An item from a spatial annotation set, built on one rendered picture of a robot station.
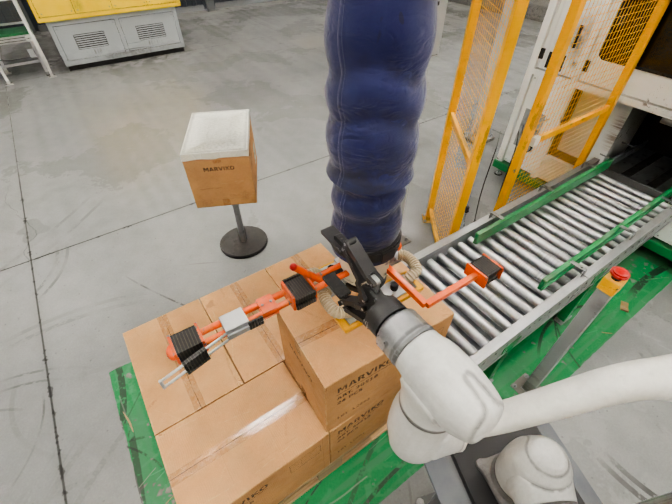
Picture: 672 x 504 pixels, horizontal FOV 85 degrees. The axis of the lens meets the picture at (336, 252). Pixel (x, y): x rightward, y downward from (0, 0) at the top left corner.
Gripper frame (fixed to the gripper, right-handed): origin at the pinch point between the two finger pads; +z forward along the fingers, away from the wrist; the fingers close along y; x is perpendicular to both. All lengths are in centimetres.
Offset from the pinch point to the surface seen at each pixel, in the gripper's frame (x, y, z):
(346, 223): 18.0, 12.8, 19.4
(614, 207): 251, 105, 18
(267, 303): -8.4, 33.6, 22.2
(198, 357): -31.5, 34.4, 16.6
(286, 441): -16, 105, 10
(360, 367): 14, 65, 3
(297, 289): 1.6, 33.3, 21.7
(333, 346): 11, 65, 15
